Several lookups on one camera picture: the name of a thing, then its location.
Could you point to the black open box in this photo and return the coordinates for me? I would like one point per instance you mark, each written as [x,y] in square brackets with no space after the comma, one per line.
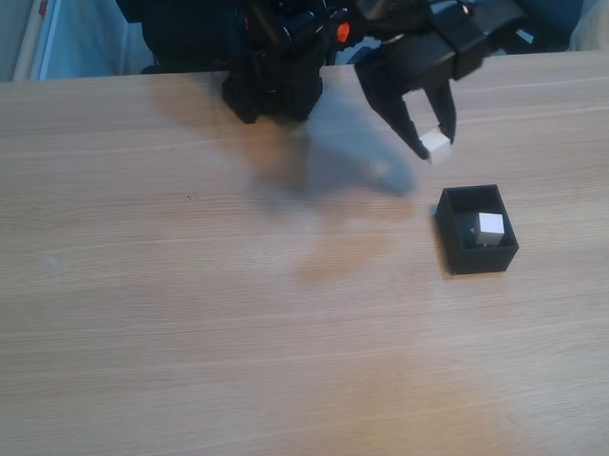
[486,261]

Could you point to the orange clamp knob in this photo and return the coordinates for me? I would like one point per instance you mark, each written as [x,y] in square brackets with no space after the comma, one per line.
[343,31]

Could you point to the blue chair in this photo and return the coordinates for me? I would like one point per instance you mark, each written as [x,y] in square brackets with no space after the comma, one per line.
[552,4]

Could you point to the pale cloth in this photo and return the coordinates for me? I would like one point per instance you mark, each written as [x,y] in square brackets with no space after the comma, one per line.
[597,17]

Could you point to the black chair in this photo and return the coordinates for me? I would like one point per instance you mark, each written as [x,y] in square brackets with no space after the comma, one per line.
[177,27]

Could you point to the white panel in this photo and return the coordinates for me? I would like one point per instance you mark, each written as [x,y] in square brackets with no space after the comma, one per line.
[62,36]

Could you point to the black oval camera box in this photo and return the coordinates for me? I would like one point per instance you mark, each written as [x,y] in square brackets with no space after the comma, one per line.
[478,37]

